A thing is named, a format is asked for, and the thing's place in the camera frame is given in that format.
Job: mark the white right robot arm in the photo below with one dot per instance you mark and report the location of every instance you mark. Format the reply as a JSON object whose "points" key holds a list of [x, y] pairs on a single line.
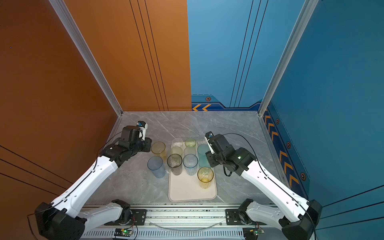
{"points": [[292, 214]]}

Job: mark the bright green glass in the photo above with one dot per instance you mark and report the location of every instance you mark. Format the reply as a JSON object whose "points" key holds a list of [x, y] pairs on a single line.
{"points": [[190, 142]]}

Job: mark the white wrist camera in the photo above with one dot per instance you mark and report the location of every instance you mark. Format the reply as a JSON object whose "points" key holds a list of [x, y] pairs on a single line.
{"points": [[143, 126], [208, 137]]}

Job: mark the cream plastic tray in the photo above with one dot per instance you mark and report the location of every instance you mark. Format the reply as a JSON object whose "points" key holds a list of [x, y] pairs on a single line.
{"points": [[183, 188]]}

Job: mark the teal frosted glass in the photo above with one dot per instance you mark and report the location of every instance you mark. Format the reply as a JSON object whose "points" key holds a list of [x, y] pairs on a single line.
{"points": [[202, 150]]}

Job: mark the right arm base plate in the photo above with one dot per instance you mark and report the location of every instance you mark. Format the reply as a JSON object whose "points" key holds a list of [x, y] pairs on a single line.
{"points": [[233, 218]]}

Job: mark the dark grey glass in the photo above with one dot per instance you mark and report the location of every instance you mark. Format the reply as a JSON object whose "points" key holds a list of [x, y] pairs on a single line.
{"points": [[175, 162]]}

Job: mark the amber glass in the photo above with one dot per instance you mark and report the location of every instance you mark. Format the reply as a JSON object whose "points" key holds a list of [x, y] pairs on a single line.
{"points": [[205, 176], [159, 149]]}

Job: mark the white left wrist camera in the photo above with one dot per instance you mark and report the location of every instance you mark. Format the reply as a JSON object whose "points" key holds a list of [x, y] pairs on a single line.
{"points": [[143, 126]]}

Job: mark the aluminium corner post right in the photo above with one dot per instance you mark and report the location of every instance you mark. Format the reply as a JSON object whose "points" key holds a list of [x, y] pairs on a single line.
{"points": [[295, 36]]}

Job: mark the pale green frosted glass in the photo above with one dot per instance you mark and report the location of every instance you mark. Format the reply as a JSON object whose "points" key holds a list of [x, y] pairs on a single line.
{"points": [[176, 150]]}

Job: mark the right green circuit board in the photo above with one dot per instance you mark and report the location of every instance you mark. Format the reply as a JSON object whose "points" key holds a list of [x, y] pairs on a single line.
{"points": [[252, 233]]}

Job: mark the aluminium corner post left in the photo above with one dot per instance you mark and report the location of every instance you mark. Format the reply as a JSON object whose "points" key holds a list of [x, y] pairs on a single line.
{"points": [[75, 34]]}

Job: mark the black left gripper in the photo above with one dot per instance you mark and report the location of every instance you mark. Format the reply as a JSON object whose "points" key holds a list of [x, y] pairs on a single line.
{"points": [[147, 141]]}

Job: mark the green circuit board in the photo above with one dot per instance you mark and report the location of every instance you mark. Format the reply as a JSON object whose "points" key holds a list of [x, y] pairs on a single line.
{"points": [[123, 233], [252, 233]]}

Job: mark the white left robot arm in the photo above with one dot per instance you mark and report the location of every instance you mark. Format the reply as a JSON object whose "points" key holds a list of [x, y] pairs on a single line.
{"points": [[63, 218]]}

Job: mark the aluminium corner post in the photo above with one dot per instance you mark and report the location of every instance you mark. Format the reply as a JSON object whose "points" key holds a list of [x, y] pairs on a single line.
{"points": [[75, 34], [295, 36]]}

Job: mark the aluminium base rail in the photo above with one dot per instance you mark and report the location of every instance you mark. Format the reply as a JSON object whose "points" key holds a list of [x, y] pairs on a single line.
{"points": [[183, 222]]}

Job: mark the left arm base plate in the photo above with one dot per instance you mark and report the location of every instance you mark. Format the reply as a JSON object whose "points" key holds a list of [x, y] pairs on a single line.
{"points": [[136, 217]]}

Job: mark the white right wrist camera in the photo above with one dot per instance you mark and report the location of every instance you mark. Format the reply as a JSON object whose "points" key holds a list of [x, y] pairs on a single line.
{"points": [[208, 137]]}

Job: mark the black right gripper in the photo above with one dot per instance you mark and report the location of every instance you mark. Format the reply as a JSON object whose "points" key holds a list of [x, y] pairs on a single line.
{"points": [[209, 156]]}

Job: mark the left green circuit board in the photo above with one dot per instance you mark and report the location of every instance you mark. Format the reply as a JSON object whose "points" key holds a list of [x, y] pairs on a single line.
{"points": [[123, 233]]}

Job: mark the blue grey glass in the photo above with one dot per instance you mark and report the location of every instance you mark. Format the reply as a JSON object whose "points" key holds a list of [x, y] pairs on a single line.
{"points": [[156, 165], [190, 163]]}

